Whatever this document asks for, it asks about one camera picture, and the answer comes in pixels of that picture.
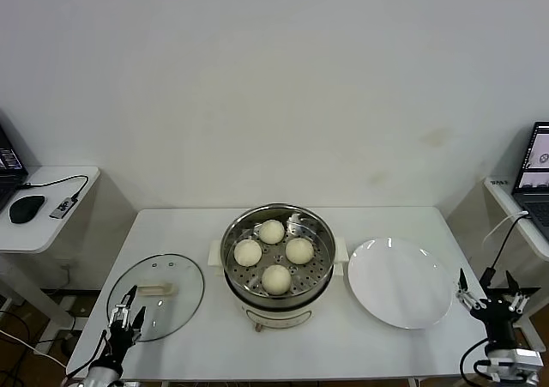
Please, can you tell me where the white steamed baozi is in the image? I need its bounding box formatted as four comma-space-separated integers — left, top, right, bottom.
285, 237, 314, 264
261, 264, 292, 295
233, 239, 263, 267
258, 219, 286, 245

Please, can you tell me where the cream electric cooker base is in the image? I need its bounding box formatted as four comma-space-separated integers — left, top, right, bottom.
208, 235, 349, 333

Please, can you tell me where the black laptop with dark screen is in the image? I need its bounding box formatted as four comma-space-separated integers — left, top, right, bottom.
0, 110, 29, 213

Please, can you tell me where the grey usb adapter with cable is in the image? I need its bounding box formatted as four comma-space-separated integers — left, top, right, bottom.
20, 172, 90, 221

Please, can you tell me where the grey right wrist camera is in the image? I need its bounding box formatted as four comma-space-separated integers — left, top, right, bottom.
510, 347, 542, 382

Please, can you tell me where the white laptop cable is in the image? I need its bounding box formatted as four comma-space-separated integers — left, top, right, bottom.
483, 210, 529, 245

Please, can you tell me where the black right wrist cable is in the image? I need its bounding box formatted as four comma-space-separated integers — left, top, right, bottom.
459, 338, 490, 383

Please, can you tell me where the round glass pot lid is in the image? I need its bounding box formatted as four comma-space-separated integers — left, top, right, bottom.
106, 252, 206, 342

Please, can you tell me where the black computer mouse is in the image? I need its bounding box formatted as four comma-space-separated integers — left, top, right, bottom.
8, 193, 46, 224

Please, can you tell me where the stainless steel steamer basket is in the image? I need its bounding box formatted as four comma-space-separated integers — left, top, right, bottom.
220, 203, 337, 301

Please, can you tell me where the round white plate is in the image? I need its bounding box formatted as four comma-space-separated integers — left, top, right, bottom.
347, 236, 454, 330

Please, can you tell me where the white side desk with mouse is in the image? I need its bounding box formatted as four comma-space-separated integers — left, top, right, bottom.
0, 165, 102, 335

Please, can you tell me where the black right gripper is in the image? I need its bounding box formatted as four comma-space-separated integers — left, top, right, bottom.
455, 268, 532, 350

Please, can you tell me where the grey laptop showing camera views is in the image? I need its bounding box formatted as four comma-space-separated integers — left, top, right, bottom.
510, 121, 549, 229

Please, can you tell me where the black power cable with adapter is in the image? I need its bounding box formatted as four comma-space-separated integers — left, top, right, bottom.
479, 215, 529, 287

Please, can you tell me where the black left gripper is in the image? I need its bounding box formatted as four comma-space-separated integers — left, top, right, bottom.
102, 286, 148, 367

